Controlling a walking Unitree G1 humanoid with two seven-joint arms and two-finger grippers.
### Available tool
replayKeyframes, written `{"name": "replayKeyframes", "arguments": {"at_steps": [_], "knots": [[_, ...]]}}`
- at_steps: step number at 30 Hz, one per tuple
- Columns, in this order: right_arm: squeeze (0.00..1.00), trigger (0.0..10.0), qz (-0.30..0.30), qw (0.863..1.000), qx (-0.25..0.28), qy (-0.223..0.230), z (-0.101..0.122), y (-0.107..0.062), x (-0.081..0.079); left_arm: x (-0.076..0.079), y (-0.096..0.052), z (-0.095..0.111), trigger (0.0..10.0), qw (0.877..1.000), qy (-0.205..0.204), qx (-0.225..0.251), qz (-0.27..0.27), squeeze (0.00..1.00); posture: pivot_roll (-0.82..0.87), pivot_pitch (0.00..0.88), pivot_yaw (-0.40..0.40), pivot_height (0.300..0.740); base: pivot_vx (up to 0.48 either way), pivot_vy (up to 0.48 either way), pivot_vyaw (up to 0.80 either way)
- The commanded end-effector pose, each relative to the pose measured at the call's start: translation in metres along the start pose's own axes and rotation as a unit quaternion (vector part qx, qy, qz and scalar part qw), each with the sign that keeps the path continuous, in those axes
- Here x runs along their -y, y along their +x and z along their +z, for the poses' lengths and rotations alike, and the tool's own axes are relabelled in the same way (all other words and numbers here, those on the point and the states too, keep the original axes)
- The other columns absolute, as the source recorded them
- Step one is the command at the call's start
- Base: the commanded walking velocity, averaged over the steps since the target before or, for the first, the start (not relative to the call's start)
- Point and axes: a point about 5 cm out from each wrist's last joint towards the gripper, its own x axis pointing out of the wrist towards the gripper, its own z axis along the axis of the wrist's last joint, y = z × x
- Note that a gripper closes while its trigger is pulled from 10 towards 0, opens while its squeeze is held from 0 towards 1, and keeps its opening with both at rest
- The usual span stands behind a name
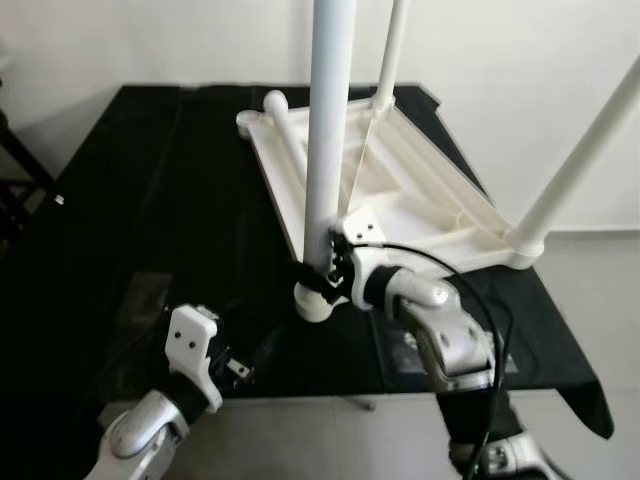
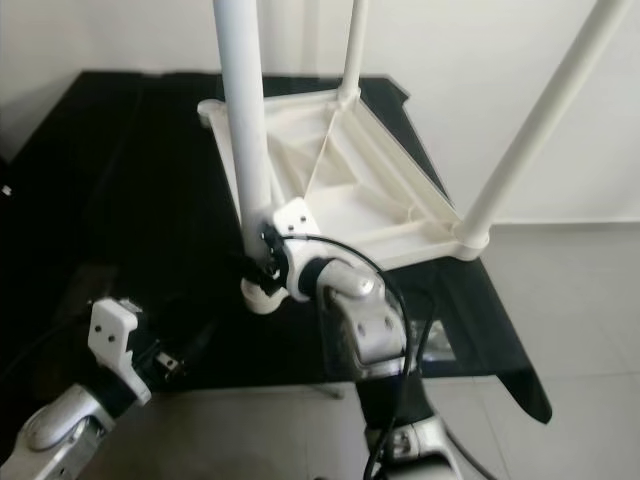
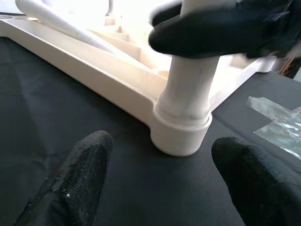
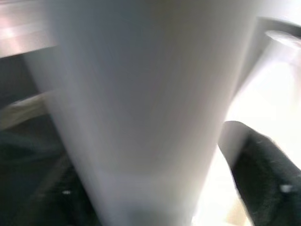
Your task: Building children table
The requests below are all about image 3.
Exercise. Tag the black tablecloth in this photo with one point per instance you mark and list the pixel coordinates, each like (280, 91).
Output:
(141, 176)

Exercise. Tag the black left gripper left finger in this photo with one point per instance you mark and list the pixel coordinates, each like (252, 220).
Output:
(75, 183)

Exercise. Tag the clear plastic bag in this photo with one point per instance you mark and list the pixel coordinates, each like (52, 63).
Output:
(277, 131)

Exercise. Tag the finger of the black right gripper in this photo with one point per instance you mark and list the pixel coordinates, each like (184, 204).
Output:
(207, 35)
(164, 15)

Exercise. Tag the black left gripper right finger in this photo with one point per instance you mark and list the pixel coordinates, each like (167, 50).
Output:
(263, 183)

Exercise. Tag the white plastic table top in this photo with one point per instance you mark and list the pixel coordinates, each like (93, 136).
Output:
(94, 70)

